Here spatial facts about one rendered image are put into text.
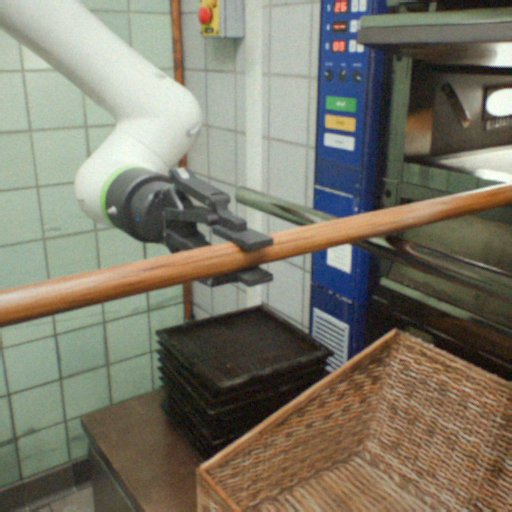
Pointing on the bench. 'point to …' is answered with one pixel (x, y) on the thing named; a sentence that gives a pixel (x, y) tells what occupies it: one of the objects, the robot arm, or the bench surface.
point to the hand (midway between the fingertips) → (242, 253)
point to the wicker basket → (212, 496)
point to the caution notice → (340, 257)
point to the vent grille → (337, 333)
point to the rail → (439, 18)
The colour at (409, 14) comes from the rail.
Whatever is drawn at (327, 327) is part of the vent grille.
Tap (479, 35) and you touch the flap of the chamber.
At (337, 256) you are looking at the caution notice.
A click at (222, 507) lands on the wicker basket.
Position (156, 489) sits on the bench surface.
